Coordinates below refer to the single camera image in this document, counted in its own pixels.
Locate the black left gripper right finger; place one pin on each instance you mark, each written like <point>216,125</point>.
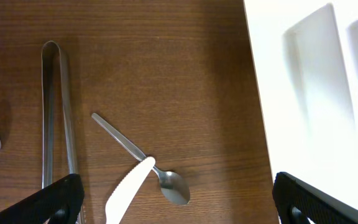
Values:
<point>298,202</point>

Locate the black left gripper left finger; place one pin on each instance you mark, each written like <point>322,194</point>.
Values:
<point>58,203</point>

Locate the white plastic knife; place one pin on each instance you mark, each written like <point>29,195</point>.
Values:
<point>126,190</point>

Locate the small steel teaspoon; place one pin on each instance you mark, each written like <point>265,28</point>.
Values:
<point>173,186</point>

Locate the white cutlery tray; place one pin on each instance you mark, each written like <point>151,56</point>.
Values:
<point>306,62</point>

